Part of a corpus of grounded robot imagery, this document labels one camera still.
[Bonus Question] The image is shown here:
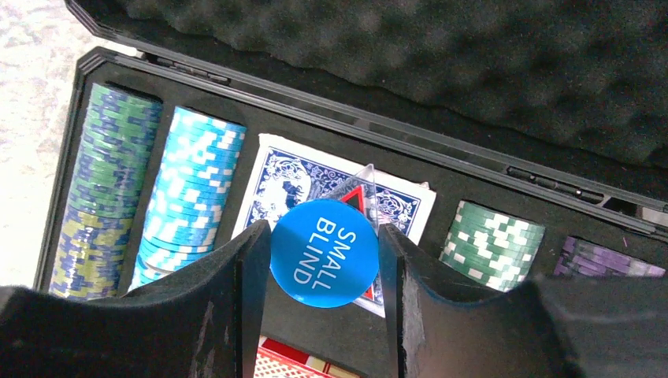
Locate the black poker set case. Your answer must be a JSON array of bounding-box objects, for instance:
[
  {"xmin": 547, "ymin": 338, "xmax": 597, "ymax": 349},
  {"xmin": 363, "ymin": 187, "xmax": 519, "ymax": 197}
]
[{"xmin": 35, "ymin": 1, "xmax": 667, "ymax": 377}]

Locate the clear red triangle marker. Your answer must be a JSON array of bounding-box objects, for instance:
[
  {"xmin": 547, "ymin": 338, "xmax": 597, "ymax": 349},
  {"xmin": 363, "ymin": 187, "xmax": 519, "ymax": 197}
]
[{"xmin": 321, "ymin": 164, "xmax": 384, "ymax": 307}]

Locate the red playing card deck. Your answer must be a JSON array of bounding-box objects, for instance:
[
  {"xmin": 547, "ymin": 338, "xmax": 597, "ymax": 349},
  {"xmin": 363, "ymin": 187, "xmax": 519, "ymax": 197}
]
[{"xmin": 254, "ymin": 335, "xmax": 361, "ymax": 378}]

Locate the purple blue poker chip row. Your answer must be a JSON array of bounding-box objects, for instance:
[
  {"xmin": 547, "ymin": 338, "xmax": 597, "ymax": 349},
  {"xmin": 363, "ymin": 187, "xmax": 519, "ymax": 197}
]
[{"xmin": 553, "ymin": 236, "xmax": 666, "ymax": 277}]

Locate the blue playing card deck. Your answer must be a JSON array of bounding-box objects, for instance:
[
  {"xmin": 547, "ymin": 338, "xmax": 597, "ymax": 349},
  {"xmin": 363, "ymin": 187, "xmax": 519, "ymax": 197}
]
[{"xmin": 235, "ymin": 134, "xmax": 436, "ymax": 315}]

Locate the green orange poker chip row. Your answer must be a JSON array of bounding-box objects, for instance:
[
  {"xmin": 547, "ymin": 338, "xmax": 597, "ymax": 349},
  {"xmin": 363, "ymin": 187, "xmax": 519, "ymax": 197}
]
[{"xmin": 439, "ymin": 200, "xmax": 545, "ymax": 292}]

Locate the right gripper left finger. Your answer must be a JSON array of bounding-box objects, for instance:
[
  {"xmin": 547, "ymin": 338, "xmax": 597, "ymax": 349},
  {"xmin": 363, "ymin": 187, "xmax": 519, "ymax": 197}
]
[{"xmin": 1, "ymin": 220, "xmax": 271, "ymax": 377}]

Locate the blue small blind button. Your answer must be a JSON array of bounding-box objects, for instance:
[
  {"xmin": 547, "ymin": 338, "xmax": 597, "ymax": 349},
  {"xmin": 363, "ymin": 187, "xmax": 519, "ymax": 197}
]
[{"xmin": 270, "ymin": 199, "xmax": 380, "ymax": 309}]

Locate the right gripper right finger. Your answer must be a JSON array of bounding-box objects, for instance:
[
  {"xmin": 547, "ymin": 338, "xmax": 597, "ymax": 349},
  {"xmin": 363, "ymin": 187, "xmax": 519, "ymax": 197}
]
[{"xmin": 379, "ymin": 224, "xmax": 667, "ymax": 377}]

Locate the light blue poker chip row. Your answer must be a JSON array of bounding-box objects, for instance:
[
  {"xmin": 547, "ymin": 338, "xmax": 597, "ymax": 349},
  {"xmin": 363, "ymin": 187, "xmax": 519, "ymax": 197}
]
[{"xmin": 130, "ymin": 106, "xmax": 247, "ymax": 288}]

